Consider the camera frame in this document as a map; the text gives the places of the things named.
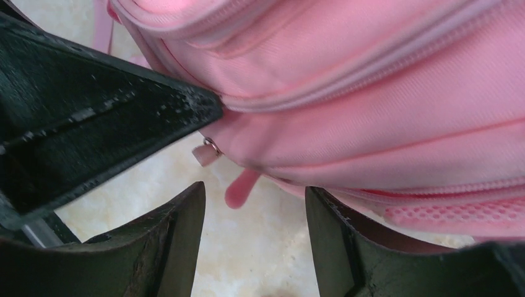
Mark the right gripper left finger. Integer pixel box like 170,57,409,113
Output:
1,181,206,296

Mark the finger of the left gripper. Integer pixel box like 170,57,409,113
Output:
1,14,223,230

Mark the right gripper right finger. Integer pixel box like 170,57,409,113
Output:
305,187,524,297

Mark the pink student backpack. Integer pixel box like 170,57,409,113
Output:
94,1,524,240

